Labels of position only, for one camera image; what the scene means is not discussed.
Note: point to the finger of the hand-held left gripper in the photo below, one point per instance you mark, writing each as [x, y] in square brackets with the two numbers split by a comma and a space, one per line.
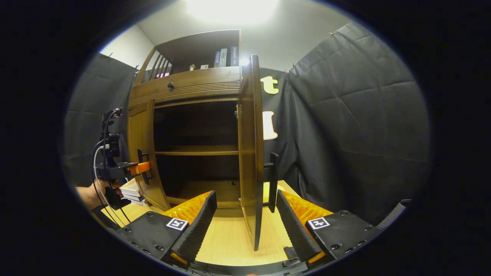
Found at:
[140, 168]

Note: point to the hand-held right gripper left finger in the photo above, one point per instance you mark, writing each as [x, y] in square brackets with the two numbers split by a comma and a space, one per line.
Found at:
[199, 228]

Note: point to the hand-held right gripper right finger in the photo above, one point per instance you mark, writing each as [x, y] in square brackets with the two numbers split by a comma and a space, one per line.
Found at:
[293, 230]

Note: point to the wooden shoe cabinet door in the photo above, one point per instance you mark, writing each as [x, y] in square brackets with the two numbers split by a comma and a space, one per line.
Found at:
[142, 130]
[251, 153]

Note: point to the wooden double-door shoe cabinet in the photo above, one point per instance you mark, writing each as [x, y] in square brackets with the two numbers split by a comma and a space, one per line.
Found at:
[199, 82]

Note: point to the wooden cabinet shelf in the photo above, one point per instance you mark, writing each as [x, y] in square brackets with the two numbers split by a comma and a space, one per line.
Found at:
[195, 150]

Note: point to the wooden cabinet drawer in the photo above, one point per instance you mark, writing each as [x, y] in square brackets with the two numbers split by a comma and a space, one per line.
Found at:
[207, 78]

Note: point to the white book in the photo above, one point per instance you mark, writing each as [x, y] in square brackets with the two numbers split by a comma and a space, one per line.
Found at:
[134, 199]
[130, 188]

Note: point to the dark grey book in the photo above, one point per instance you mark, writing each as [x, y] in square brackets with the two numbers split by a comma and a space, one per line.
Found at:
[217, 59]

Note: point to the light grey book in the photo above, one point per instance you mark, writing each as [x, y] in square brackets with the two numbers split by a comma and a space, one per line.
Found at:
[223, 57]

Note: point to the dark blue book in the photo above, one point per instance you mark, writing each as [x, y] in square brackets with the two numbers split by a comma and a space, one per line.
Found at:
[234, 56]

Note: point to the large ceiling light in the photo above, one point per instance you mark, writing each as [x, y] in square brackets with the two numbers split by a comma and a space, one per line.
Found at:
[230, 9]

